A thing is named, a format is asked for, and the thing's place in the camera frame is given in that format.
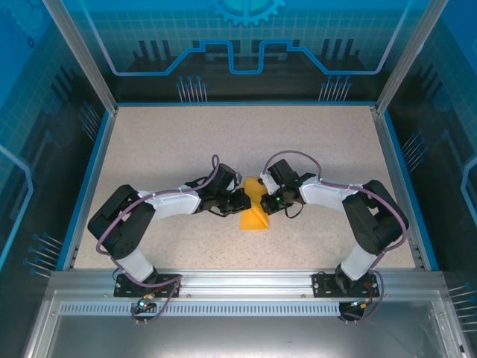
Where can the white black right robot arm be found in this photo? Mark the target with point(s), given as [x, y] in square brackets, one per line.
[372, 220]

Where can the blue table edge strip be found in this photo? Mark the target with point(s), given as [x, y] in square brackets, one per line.
[88, 186]
[401, 156]

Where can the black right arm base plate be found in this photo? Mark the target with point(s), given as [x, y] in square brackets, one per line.
[321, 287]

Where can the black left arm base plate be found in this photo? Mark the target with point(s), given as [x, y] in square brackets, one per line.
[121, 291]

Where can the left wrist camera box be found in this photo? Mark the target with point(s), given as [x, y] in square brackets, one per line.
[237, 178]

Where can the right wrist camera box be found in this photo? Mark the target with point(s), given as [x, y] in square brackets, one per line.
[267, 181]

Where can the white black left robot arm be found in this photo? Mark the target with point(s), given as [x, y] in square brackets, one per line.
[119, 223]

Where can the long aluminium base rail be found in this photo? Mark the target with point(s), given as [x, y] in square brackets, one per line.
[242, 283]

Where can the steel tray panel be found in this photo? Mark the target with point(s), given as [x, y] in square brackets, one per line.
[238, 335]

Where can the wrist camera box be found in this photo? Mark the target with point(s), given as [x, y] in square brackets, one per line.
[267, 181]
[237, 178]

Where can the orange cloth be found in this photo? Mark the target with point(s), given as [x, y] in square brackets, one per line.
[253, 222]

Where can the aluminium frame post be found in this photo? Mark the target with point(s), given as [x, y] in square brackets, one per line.
[406, 67]
[85, 63]

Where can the aluminium table edge rail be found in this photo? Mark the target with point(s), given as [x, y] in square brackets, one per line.
[389, 156]

